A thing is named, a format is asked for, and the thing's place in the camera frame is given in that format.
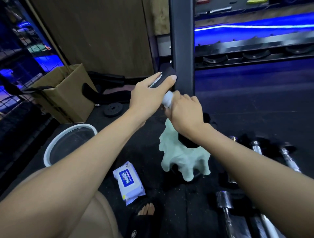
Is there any white wet wipe sheet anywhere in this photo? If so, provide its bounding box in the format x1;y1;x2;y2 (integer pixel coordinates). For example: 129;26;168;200
162;91;175;109

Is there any light green cloth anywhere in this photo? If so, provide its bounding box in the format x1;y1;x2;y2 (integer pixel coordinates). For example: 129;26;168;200
159;118;211;182

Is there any glowing white light strip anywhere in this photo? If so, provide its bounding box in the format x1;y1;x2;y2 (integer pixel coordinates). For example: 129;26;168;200
195;24;314;32

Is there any black padded bench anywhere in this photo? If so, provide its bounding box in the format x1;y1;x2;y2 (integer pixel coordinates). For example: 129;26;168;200
82;71;150;106

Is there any steel barbell bar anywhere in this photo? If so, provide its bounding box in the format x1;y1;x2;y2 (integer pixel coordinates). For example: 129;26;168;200
196;7;232;14

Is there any black left sandal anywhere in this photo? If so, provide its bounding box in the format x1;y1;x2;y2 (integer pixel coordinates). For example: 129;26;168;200
127;203;162;238

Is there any person's left forearm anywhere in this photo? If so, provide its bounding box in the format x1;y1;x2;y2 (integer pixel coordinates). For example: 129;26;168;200
0;110;147;238

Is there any small black weight plate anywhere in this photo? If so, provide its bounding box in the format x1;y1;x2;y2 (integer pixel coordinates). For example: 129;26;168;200
103;102;124;118

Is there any brown cardboard box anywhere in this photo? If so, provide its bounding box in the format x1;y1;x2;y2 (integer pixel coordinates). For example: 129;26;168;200
29;63;98;124

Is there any person's right hand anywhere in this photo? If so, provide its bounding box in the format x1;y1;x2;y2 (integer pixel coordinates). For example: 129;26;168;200
165;91;211;143

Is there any black strap handle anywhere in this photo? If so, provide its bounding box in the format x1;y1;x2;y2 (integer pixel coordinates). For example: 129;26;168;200
0;73;56;95

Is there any white blue wet wipes pack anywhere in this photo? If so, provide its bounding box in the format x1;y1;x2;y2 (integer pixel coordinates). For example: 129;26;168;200
113;161;146;206

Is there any thin wooden stick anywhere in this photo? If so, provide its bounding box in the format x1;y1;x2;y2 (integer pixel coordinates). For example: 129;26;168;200
26;0;73;73

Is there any person's right forearm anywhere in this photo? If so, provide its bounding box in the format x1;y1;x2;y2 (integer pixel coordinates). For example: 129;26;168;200
191;124;314;238

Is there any large chrome dumbbell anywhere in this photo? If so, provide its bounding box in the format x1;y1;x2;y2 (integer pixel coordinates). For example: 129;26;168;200
216;191;237;238

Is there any small chrome dumbbell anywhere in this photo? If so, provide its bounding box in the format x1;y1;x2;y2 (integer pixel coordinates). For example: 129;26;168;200
227;136;238;184

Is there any white rimmed basin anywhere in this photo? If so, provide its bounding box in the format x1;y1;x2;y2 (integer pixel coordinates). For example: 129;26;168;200
43;123;98;167

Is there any person's left hand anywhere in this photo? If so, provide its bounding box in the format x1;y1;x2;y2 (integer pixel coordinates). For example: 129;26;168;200
129;72;177;127

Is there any person's left leg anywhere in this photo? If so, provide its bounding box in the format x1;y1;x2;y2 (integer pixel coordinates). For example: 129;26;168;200
7;168;123;238

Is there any dark metal rack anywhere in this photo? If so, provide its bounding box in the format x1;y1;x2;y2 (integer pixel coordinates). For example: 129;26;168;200
195;30;314;70

